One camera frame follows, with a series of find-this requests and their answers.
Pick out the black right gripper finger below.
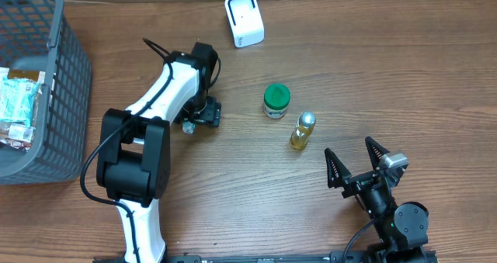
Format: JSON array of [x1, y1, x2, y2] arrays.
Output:
[[365, 137, 389, 170], [325, 148, 352, 189]]

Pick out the small teal box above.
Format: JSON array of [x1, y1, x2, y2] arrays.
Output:
[[182, 119, 196, 134]]

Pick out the yellow oil bottle silver cap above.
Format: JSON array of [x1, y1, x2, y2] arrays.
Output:
[[290, 111, 316, 151]]

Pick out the green lid jar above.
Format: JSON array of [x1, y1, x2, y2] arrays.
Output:
[[263, 83, 290, 119]]

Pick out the brown white snack packet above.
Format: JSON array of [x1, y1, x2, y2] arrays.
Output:
[[1, 122, 36, 151]]

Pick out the teal snack packet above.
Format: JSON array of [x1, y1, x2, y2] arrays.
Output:
[[1, 67, 45, 127]]

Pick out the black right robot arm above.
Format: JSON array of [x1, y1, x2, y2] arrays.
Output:
[[325, 137, 437, 263]]

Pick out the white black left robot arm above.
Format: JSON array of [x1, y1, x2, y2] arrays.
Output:
[[79, 40, 221, 262]]

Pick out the white barcode scanner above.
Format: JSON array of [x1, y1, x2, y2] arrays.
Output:
[[224, 0, 265, 48]]

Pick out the grey plastic basket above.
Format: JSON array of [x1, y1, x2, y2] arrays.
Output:
[[1, 0, 92, 185]]

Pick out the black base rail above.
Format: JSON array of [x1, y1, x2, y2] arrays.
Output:
[[92, 251, 439, 263]]

